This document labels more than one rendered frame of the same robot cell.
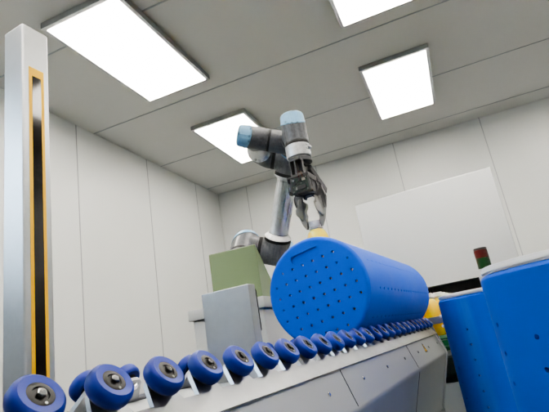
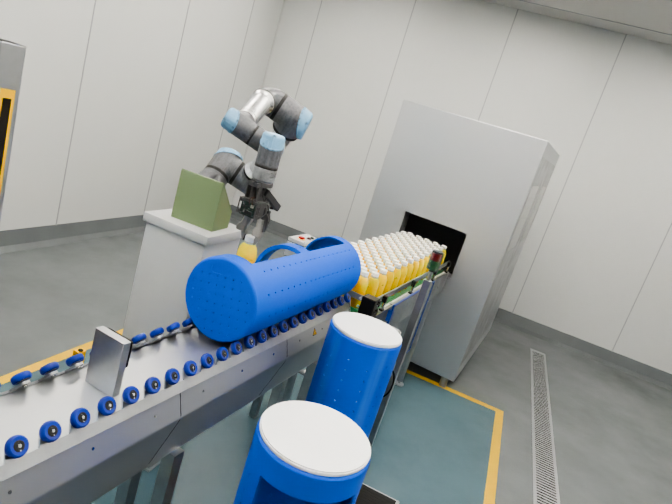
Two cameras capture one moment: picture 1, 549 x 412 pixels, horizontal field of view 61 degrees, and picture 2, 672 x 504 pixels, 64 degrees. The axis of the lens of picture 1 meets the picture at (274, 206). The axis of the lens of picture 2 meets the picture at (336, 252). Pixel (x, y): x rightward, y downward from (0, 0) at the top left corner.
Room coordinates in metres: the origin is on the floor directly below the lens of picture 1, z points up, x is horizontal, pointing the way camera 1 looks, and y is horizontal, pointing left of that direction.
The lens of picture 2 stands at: (-0.43, -0.29, 1.77)
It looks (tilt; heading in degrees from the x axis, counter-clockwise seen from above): 14 degrees down; 357
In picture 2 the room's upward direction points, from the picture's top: 17 degrees clockwise
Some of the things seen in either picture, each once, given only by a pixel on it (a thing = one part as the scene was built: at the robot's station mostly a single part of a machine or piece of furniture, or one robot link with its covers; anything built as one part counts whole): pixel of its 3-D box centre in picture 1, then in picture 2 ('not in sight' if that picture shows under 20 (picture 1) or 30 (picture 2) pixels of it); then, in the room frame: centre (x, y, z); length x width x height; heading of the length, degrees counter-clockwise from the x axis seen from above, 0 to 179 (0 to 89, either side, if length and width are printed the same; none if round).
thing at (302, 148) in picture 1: (299, 153); (264, 175); (1.30, -0.10, 1.51); 0.08 x 0.08 x 0.05
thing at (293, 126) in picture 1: (294, 131); (270, 150); (1.31, -0.10, 1.59); 0.09 x 0.08 x 0.11; 4
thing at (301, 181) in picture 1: (302, 177); (256, 199); (1.30, -0.10, 1.43); 0.09 x 0.08 x 0.12; 155
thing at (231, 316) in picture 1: (235, 333); (110, 360); (0.84, 0.11, 1.00); 0.10 x 0.04 x 0.15; 65
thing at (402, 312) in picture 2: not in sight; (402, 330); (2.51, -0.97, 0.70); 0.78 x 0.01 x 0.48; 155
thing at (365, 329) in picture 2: (484, 290); (367, 329); (1.51, -0.61, 1.03); 0.28 x 0.28 x 0.01
